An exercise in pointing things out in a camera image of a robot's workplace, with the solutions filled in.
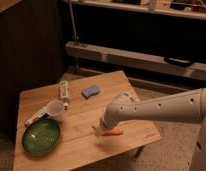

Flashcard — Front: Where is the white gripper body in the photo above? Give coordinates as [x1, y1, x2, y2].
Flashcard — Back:
[99, 115, 119, 131]

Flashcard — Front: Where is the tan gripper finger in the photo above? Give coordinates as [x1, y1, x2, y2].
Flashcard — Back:
[92, 125, 99, 130]
[95, 129, 103, 137]

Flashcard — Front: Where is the orange pepper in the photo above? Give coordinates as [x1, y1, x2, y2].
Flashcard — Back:
[102, 129, 124, 136]

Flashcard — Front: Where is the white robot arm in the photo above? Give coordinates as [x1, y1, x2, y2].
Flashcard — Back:
[93, 88, 206, 171]

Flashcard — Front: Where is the green ceramic bowl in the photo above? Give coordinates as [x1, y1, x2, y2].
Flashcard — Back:
[21, 119, 60, 156]

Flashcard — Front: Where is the blue sponge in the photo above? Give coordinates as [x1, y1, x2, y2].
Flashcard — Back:
[81, 85, 100, 99]

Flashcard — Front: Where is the wooden table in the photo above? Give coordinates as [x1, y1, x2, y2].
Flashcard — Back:
[13, 71, 161, 171]

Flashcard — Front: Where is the clear plastic cup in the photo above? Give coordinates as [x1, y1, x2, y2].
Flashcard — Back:
[46, 100, 64, 121]

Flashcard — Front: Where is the grey metal beam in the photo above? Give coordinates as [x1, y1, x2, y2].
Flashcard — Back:
[65, 41, 206, 81]

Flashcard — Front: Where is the metal pole stand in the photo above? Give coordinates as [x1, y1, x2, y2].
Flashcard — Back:
[68, 0, 79, 46]

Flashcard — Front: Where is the cluttered shelf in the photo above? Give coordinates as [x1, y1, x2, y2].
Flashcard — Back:
[63, 0, 206, 21]

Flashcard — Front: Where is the black handle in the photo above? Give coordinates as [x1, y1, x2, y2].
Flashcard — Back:
[164, 57, 194, 67]

